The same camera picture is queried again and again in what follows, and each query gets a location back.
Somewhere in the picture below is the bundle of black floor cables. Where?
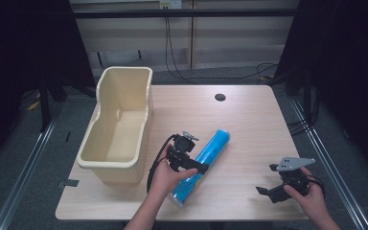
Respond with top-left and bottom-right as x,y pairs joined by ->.
287,92 -> 321,137

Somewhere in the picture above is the blue cylindrical tube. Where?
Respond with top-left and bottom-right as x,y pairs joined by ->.
168,127 -> 232,207

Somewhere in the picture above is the right hand-held gripper black cable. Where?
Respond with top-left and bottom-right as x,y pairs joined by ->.
306,173 -> 327,196

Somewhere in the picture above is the hand-held gripper black cable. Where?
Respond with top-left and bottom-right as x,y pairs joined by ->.
306,173 -> 327,196
146,133 -> 177,195

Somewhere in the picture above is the black stand leg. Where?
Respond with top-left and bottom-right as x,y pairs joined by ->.
37,75 -> 53,133
302,71 -> 313,127

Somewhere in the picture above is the black hanging cable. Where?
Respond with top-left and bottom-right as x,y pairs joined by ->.
164,16 -> 280,82

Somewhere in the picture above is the person's right hand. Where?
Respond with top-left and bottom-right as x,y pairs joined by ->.
283,167 -> 329,222

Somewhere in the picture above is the black curtain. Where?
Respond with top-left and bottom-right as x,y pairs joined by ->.
269,0 -> 368,181
0,0 -> 97,175

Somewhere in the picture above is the left hand-held gripper black cable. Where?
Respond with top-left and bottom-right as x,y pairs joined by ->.
146,133 -> 177,195

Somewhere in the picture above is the white wall socket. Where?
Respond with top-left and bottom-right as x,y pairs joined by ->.
158,0 -> 183,11

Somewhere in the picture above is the yellow floor cable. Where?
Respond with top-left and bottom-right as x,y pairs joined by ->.
21,92 -> 42,112

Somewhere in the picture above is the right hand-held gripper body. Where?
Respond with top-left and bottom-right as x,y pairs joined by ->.
275,156 -> 316,197

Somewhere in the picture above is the person's left hand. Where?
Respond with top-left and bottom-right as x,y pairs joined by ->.
147,149 -> 199,205

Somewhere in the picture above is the metal floor rail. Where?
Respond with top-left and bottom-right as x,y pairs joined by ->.
0,118 -> 58,230
287,95 -> 368,230

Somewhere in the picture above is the cream plastic bin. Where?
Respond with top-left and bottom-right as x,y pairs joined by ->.
76,65 -> 154,185

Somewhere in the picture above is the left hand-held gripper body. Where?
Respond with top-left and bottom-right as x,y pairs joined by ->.
166,130 -> 200,173

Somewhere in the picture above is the black horizontal bar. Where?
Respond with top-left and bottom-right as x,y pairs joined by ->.
72,8 -> 299,19

